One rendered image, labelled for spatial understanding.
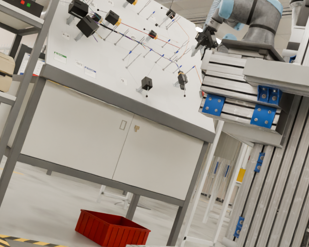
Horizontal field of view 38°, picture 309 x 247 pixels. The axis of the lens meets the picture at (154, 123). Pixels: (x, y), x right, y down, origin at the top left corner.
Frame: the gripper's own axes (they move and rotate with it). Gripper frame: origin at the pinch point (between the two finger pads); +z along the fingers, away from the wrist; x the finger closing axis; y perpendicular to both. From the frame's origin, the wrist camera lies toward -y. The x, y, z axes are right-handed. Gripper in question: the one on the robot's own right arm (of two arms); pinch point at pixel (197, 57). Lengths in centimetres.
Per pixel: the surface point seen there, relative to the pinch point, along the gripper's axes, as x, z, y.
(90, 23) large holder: 70, 5, 11
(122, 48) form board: 37.5, 16.0, 20.9
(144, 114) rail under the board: 30, 37, -18
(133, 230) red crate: 8, 109, -37
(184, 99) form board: -4.4, 27.1, -3.9
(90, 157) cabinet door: 55, 66, -25
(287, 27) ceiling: -417, -20, 293
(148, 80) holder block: 33.5, 19.4, -10.0
